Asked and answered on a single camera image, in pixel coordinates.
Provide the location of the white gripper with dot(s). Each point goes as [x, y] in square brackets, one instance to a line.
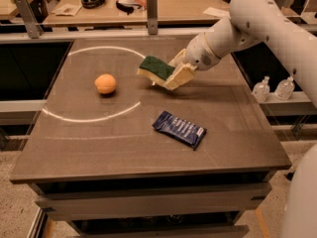
[199, 54]

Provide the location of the green yellow sponge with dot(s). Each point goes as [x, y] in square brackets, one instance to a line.
[155, 69]

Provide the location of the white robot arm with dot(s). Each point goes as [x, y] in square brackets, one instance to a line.
[249, 22]

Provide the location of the blue snack bar wrapper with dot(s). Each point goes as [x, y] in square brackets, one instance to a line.
[179, 129]

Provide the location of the white paper sheet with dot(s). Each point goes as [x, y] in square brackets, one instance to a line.
[217, 12]

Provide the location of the orange fruit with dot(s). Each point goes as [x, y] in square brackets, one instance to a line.
[105, 83]

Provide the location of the black sunglasses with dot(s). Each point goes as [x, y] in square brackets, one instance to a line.
[128, 8]

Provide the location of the clear plastic bottle left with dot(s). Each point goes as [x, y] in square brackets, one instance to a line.
[261, 90]

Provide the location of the clear plastic bottle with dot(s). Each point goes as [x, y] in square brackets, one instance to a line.
[285, 88]
[261, 90]

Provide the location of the clear plastic bottle right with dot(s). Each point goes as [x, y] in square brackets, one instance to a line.
[285, 88]

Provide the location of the paper leaflet left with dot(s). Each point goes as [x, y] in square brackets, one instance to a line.
[67, 10]

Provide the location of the grey table drawer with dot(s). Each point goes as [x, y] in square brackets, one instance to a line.
[154, 201]

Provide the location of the metal bracket middle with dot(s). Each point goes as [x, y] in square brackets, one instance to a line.
[152, 17]

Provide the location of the metal bracket left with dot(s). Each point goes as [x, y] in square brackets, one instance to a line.
[33, 28]

